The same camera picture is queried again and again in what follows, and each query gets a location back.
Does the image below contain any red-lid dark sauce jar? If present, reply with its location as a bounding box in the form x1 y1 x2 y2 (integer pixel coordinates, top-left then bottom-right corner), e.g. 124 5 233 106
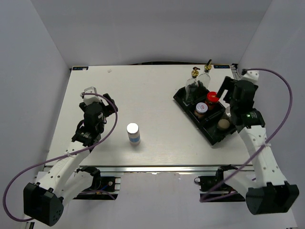
205 91 219 110

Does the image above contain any blue-label silver-lid shaker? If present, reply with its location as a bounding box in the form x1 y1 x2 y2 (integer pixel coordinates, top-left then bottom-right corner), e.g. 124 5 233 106
126 123 141 145

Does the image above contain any small white-lid sauce jar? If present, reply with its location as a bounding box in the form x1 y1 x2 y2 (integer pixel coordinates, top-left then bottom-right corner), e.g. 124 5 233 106
194 102 208 119

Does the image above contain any clear silver-lid spice jar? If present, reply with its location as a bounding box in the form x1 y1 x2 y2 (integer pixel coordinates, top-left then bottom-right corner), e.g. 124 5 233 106
217 106 232 131

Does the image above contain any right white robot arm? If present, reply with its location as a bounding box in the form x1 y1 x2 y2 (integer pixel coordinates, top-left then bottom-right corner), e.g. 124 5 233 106
215 77 299 215

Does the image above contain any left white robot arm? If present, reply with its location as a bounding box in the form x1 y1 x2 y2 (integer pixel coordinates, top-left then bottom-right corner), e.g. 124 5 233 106
23 91 118 227

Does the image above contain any blue table logo sticker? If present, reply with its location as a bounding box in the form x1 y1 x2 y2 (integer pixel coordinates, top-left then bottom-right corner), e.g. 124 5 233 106
72 66 89 71

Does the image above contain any black plastic organizer tray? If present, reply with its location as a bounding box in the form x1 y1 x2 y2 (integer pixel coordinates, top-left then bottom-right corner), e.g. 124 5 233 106
173 87 236 145

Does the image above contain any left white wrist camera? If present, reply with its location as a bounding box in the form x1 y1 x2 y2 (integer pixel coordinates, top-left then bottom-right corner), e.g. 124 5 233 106
80 86 101 105

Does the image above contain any aluminium table frame rail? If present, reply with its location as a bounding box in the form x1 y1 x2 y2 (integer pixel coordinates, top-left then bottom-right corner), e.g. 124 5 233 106
32 63 260 174

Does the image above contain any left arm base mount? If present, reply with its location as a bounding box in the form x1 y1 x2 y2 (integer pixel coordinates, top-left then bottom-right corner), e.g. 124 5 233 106
74 166 121 200

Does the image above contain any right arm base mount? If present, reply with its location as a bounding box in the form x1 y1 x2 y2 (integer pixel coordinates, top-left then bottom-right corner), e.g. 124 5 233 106
194 165 245 202

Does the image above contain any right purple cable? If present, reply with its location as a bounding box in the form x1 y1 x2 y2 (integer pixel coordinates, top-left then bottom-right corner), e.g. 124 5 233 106
200 68 293 203

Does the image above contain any purple cable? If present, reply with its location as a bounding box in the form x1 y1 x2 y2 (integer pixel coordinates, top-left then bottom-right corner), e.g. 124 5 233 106
2 92 119 222
200 68 293 203

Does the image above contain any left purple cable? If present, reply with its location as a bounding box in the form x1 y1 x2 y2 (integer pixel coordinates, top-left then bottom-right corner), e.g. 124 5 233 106
2 92 119 222

